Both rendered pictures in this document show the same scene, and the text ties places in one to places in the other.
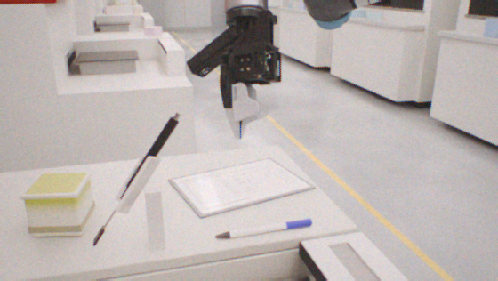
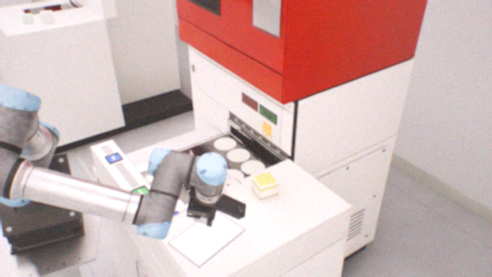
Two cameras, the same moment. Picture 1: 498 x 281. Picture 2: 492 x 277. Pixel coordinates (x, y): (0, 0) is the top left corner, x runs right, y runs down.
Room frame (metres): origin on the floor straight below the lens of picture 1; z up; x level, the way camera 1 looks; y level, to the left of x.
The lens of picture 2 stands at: (1.66, -0.21, 2.02)
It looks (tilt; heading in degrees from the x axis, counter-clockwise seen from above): 34 degrees down; 160
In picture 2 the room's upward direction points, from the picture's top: straight up
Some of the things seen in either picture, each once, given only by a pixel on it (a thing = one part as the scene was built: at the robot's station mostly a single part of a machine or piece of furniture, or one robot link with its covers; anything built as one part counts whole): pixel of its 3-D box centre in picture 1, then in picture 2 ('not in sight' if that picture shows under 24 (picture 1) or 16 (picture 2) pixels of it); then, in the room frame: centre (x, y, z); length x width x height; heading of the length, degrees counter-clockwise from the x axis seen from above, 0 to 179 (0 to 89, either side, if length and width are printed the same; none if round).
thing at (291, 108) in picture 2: not in sight; (235, 105); (-0.03, 0.34, 1.02); 0.82 x 0.03 x 0.40; 15
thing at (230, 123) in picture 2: not in sight; (255, 146); (0.14, 0.37, 0.89); 0.44 x 0.02 x 0.10; 15
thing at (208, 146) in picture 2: not in sight; (217, 164); (0.21, 0.17, 0.90); 0.34 x 0.34 x 0.01; 15
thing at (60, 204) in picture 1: (60, 204); (264, 186); (0.53, 0.26, 1.00); 0.07 x 0.07 x 0.07; 4
